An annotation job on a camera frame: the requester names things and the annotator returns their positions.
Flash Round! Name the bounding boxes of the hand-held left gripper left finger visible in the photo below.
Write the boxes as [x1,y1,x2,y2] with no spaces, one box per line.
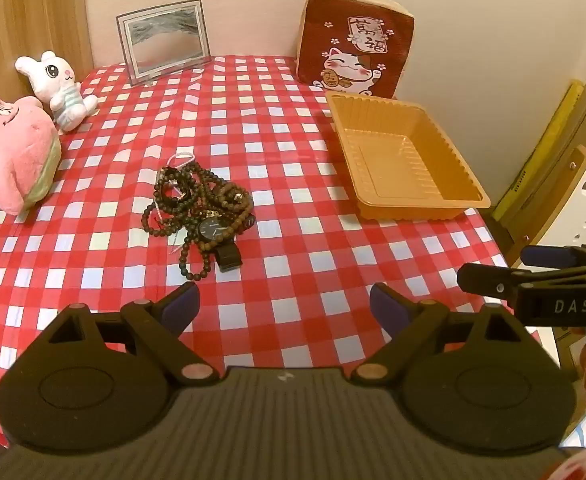
[35,281,221,387]

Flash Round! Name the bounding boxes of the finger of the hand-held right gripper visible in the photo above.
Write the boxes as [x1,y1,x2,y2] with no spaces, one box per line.
[456,261,586,307]
[519,244,586,268]

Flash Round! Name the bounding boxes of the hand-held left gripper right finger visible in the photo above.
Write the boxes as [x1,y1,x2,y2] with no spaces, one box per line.
[350,282,548,387]

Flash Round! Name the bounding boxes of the black wristwatch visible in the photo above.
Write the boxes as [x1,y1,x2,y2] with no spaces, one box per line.
[196,212,258,272]

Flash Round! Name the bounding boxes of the pile of wooden bead bracelets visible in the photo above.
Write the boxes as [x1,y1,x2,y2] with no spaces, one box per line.
[141,162,256,281]

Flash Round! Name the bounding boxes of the orange plastic tray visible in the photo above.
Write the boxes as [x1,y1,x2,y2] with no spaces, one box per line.
[325,91,492,221]

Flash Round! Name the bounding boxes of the white pearl necklace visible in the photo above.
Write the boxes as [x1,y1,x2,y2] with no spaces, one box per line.
[148,150,198,256]

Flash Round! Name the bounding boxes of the red white checkered tablecloth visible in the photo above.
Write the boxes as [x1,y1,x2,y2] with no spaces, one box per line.
[0,54,511,443]

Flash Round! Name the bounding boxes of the pink plush toy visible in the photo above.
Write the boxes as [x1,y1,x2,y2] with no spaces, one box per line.
[0,56,62,216]

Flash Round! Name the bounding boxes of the white bunny plush toy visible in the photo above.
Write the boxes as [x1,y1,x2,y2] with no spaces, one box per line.
[15,51,98,135]

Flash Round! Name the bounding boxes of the red lucky cat cushion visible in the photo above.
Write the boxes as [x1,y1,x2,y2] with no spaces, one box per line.
[295,0,416,98]

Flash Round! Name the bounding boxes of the wooden side panel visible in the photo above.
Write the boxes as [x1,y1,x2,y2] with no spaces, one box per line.
[0,0,95,92]

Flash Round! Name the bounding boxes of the silver picture frame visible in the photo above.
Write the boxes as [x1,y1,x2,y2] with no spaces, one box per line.
[116,0,212,86]

